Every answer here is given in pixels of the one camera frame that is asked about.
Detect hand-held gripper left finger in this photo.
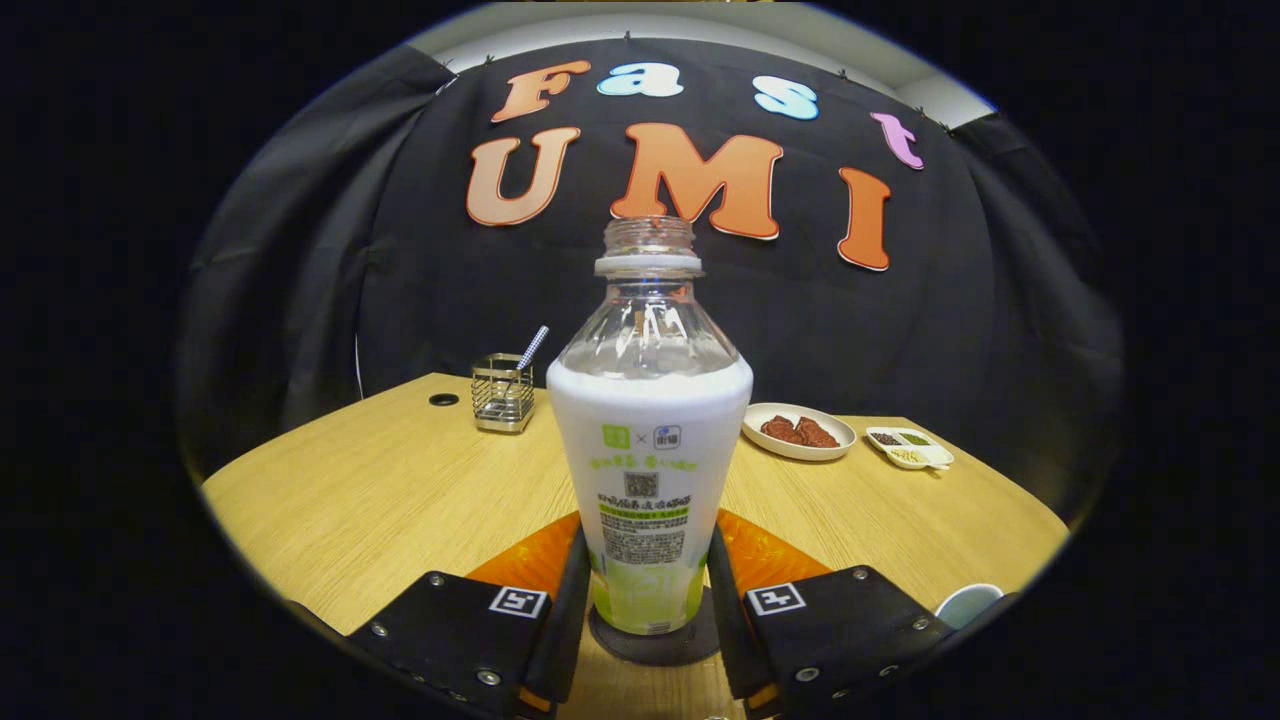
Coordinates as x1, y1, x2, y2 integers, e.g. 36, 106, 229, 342
345, 512, 592, 720

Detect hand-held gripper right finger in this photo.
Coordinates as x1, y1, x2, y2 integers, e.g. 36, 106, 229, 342
705, 510, 956, 720

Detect clear bottle with white label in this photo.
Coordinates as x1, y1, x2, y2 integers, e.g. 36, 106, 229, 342
546, 215, 754, 636

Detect white cup with handle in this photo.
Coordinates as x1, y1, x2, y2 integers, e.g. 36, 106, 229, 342
935, 583, 1006, 631

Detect white round plate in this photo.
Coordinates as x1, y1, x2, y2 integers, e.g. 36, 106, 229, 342
742, 402, 858, 462

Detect red food pieces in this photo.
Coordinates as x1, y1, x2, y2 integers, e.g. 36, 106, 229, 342
760, 415, 841, 449

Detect wooden table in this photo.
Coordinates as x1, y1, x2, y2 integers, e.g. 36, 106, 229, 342
200, 372, 1071, 720

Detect white divided dish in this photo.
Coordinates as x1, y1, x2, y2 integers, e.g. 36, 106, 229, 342
866, 427, 955, 471

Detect black backdrop cloth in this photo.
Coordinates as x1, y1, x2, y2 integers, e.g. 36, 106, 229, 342
175, 35, 1126, 521

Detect metal wire holder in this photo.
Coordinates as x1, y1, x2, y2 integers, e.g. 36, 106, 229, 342
471, 353, 536, 434

